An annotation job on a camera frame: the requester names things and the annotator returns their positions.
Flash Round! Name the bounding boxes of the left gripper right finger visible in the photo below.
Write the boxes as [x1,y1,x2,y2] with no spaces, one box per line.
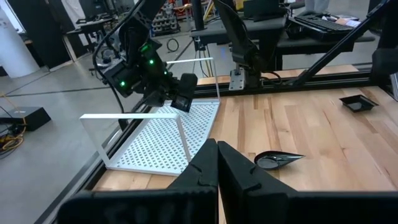
[218,141,298,194]

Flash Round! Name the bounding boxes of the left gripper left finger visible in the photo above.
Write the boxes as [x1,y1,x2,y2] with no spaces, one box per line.
[167,138,218,190]

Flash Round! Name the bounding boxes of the black wavy square plate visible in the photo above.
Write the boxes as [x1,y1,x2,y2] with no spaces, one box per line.
[170,95,194,113]

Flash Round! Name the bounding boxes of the black teardrop plate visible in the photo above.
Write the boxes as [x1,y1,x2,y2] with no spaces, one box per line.
[253,151,306,171]

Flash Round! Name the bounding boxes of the white perforated metal rack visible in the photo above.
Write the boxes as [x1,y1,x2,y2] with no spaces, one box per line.
[79,57,222,177]

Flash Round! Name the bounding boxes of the metal parts shelf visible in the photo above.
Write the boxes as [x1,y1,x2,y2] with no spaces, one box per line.
[151,1,180,34]

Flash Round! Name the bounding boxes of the black desk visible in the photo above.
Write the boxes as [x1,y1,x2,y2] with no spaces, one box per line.
[190,15,289,72]
[275,12,377,72]

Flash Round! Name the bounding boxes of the black workbench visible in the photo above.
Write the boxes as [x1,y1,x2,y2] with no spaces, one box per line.
[63,15,118,62]

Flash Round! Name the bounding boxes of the black cabinet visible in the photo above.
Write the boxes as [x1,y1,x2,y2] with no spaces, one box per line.
[6,0,73,70]

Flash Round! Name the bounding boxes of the black box on floor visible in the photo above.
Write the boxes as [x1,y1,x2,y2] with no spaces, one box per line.
[0,106,52,132]

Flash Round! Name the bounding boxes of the white round column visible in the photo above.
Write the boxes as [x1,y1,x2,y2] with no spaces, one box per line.
[0,7,40,78]

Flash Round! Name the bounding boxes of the computer keyboard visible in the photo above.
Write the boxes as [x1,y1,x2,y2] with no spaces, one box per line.
[294,14,355,34]

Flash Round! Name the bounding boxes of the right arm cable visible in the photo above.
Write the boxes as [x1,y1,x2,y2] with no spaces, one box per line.
[91,0,147,113]

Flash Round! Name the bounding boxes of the yellow cable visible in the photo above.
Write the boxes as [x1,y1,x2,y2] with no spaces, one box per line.
[0,92,28,154]

